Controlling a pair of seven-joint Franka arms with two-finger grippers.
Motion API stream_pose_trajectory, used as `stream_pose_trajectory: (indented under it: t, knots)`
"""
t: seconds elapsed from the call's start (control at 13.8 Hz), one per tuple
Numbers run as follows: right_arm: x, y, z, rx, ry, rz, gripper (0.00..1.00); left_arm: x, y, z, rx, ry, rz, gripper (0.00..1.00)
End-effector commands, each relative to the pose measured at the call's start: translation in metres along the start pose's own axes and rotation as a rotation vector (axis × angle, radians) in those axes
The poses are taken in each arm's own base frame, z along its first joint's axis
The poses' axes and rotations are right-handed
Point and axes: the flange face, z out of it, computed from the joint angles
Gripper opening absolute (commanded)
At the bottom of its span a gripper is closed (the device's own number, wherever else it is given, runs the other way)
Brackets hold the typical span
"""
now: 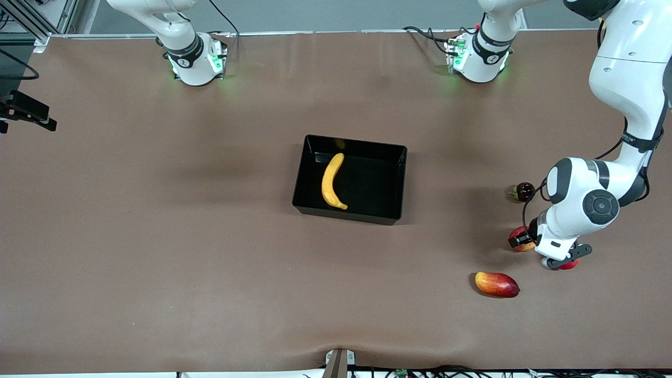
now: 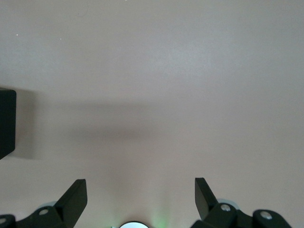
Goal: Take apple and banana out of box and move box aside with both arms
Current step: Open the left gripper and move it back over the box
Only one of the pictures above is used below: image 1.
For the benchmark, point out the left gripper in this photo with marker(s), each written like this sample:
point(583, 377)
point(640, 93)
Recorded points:
point(532, 229)

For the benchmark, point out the small red yellow apple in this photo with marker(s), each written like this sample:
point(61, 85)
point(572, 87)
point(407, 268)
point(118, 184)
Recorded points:
point(519, 229)

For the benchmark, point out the yellow banana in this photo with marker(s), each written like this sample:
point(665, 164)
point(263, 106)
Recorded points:
point(329, 181)

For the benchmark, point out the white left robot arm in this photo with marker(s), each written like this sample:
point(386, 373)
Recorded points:
point(625, 79)

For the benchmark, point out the black plastic box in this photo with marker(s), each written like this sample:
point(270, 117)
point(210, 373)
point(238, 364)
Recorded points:
point(362, 189)

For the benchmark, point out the dark purple mangosteen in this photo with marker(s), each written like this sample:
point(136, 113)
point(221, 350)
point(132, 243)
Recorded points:
point(525, 192)

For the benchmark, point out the red yellow mango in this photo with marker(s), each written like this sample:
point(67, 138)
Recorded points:
point(497, 285)

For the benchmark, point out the red pomegranate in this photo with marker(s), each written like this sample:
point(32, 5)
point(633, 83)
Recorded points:
point(569, 265)

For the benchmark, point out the brown table mat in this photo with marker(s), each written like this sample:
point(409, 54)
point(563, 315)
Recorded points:
point(157, 236)

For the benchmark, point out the aluminium frame post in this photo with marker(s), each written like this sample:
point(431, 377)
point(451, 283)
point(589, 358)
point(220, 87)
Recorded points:
point(26, 18)

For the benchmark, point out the metal camera bracket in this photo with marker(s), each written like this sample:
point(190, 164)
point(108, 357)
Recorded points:
point(338, 365)

